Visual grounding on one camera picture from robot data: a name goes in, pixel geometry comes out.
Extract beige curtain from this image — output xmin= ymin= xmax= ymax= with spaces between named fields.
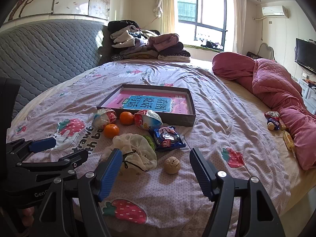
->
xmin=232 ymin=0 xmax=247 ymax=53
xmin=160 ymin=0 xmax=177 ymax=34

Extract dark clothes on windowsill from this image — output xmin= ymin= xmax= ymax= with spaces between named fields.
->
xmin=201 ymin=41 xmax=224 ymax=50

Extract yellow snack packet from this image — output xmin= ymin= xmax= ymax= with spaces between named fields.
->
xmin=283 ymin=131 xmax=295 ymax=151

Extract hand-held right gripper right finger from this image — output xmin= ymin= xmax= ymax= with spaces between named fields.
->
xmin=190 ymin=148 xmax=287 ymax=237

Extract white air conditioner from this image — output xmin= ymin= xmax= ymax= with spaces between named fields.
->
xmin=262 ymin=6 xmax=289 ymax=19

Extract pile of folded clothes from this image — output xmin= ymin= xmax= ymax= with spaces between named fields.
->
xmin=99 ymin=20 xmax=192 ymax=63

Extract grey shallow cardboard box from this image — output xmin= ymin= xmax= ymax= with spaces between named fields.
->
xmin=96 ymin=84 xmax=197 ymax=127

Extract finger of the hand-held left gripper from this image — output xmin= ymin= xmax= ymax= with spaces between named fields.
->
xmin=15 ymin=149 xmax=89 ymax=178
xmin=6 ymin=137 xmax=58 ymax=159

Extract strawberry printed bed sheet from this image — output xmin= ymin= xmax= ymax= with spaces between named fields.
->
xmin=6 ymin=60 xmax=269 ymax=237

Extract window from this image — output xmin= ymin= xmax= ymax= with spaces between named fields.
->
xmin=176 ymin=0 xmax=228 ymax=50

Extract black television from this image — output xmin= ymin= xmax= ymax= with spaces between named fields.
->
xmin=295 ymin=38 xmax=316 ymax=74

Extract beige mattress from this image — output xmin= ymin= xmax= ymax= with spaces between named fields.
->
xmin=190 ymin=58 xmax=316 ymax=210

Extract brown walnut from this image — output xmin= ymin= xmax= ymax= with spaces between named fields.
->
xmin=165 ymin=156 xmax=181 ymax=174

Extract small colourful toy figure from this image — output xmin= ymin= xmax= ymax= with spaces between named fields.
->
xmin=264 ymin=111 xmax=287 ymax=131

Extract green windowsill cushion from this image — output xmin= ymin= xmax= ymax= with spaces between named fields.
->
xmin=184 ymin=44 xmax=225 ymax=53

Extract heart-shaped chair back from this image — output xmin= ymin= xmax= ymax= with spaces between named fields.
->
xmin=257 ymin=42 xmax=276 ymax=61

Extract white cabinet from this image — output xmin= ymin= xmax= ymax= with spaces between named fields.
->
xmin=297 ymin=78 xmax=316 ymax=115

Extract red white egg-shaped toy pack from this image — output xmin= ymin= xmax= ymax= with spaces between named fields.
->
xmin=92 ymin=109 xmax=117 ymax=130
xmin=134 ymin=110 xmax=163 ymax=131

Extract grey quilted headboard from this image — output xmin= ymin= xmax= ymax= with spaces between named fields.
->
xmin=0 ymin=20 xmax=109 ymax=119

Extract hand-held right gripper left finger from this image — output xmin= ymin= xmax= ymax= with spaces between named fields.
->
xmin=31 ymin=149 xmax=123 ymax=237

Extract person's left hand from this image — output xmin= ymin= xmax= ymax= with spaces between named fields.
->
xmin=18 ymin=207 xmax=35 ymax=237

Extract pink quilt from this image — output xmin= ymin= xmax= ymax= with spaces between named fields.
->
xmin=212 ymin=52 xmax=316 ymax=171

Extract blue cookie packet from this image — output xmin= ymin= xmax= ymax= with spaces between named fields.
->
xmin=153 ymin=125 xmax=186 ymax=152

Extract white hanging bundle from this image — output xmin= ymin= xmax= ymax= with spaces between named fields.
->
xmin=152 ymin=4 xmax=163 ymax=18

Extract pink and blue book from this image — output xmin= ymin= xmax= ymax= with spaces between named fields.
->
xmin=102 ymin=90 xmax=194 ymax=115

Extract orange tangerine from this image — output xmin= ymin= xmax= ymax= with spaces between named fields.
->
xmin=103 ymin=124 xmax=120 ymax=139
xmin=119 ymin=112 xmax=135 ymax=125

